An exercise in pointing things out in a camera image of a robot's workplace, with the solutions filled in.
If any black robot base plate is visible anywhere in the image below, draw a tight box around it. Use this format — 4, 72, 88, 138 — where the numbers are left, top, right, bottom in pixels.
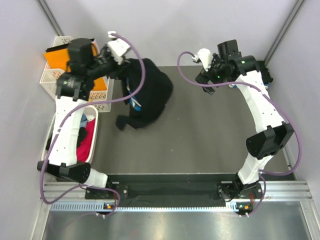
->
84, 173, 266, 208

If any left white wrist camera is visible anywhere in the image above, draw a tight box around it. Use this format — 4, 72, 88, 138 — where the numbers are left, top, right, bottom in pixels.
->
107, 31, 131, 65

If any black t shirt flower print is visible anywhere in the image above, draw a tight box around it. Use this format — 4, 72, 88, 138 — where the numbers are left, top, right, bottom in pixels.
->
115, 58, 173, 131

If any black folder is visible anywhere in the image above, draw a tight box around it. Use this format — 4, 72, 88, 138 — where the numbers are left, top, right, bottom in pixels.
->
45, 38, 95, 53

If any folded black t shirt stack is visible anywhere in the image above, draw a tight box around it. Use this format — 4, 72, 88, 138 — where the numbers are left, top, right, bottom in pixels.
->
257, 60, 274, 89

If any white oval laundry basket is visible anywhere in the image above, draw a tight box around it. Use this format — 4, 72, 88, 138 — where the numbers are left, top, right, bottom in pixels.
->
41, 105, 99, 163

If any white perforated file organizer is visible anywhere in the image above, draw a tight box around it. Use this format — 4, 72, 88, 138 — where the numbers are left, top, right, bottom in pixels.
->
39, 36, 114, 113

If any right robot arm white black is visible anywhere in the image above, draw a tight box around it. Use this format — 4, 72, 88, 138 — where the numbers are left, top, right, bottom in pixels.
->
192, 48, 295, 202

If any orange folder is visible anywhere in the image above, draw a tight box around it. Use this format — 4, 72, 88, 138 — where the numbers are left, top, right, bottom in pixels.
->
43, 43, 107, 91

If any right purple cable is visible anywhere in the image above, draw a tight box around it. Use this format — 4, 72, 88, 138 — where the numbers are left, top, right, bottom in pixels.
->
177, 51, 303, 218

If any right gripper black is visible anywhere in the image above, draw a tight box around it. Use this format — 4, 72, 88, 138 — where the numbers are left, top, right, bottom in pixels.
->
194, 54, 229, 96

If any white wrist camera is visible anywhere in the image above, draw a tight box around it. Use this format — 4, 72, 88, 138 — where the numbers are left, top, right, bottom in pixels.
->
107, 31, 131, 65
192, 48, 213, 72

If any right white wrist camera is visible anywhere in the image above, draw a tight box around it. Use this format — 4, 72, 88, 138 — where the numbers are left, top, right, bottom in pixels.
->
192, 48, 213, 72

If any red garment in basket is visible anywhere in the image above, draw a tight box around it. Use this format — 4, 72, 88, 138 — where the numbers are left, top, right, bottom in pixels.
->
76, 118, 96, 162

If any purple cable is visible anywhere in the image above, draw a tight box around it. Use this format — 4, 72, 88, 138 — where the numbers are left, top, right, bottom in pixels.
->
39, 32, 147, 217
177, 51, 303, 218

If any blue garment in basket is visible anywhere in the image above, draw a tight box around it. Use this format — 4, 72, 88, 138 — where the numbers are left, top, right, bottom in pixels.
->
79, 114, 89, 128

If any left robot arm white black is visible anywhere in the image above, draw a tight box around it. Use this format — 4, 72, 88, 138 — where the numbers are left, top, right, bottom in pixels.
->
37, 37, 130, 199

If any aluminium frame rail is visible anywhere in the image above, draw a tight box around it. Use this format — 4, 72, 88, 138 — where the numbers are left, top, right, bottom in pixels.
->
43, 181, 313, 215

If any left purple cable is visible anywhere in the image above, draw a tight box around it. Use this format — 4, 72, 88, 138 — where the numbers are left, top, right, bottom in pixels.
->
39, 32, 147, 217

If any black garment in basket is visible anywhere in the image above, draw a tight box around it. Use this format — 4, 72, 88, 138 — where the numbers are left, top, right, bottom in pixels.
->
45, 127, 88, 151

